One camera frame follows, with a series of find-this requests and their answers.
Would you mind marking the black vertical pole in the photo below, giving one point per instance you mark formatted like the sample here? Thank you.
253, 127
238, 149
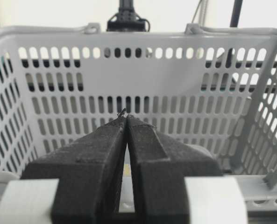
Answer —
236, 12

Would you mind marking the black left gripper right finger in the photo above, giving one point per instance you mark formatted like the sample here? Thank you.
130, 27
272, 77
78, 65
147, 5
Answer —
175, 183

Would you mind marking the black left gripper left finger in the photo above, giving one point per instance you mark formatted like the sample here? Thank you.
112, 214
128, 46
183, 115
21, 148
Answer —
78, 183

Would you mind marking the grey plastic shopping basket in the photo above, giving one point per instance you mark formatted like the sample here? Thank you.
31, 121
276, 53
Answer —
211, 87

